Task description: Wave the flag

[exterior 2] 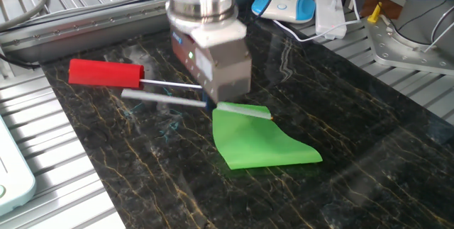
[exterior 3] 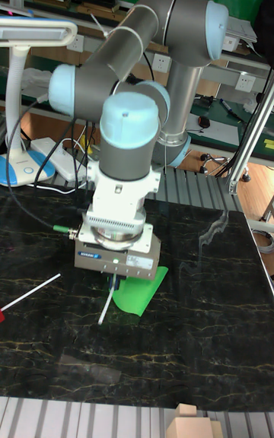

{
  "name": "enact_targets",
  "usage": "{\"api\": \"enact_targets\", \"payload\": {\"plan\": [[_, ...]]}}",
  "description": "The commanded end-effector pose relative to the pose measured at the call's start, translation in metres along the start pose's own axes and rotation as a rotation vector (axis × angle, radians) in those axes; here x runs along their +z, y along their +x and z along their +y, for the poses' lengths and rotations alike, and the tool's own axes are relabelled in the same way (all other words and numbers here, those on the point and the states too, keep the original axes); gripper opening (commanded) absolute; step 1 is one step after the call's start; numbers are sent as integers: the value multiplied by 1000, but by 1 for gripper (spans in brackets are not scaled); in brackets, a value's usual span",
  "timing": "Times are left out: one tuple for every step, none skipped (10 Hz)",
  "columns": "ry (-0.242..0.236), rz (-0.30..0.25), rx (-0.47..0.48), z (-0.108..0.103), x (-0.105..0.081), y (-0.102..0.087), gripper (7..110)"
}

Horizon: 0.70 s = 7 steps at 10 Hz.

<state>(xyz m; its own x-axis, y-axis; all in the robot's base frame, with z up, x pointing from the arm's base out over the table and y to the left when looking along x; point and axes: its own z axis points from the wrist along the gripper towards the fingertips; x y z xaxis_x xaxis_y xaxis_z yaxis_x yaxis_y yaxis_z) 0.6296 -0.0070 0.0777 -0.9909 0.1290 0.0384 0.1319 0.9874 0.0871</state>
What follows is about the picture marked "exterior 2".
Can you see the silver Schunk gripper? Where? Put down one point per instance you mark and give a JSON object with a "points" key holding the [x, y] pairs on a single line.
{"points": [[227, 73]]}

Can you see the green flag white stick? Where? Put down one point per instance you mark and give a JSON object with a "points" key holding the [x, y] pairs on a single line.
{"points": [[255, 140]]}

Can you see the red flag white stick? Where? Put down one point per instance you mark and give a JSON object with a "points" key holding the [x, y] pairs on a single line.
{"points": [[106, 73]]}

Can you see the black marble slab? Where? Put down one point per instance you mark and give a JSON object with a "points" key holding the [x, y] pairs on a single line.
{"points": [[248, 193]]}

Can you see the white power adapter box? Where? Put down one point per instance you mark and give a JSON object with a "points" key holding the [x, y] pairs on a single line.
{"points": [[328, 16]]}

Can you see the small yellow clip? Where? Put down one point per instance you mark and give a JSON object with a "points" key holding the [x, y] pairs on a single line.
{"points": [[374, 16]]}

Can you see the white teal flat device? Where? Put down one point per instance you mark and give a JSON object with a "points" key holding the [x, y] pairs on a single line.
{"points": [[14, 179]]}

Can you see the grey aluminium linear rail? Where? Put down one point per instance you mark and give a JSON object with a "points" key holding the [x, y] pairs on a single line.
{"points": [[71, 34]]}

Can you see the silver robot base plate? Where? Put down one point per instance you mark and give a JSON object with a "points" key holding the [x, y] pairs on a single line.
{"points": [[390, 50]]}

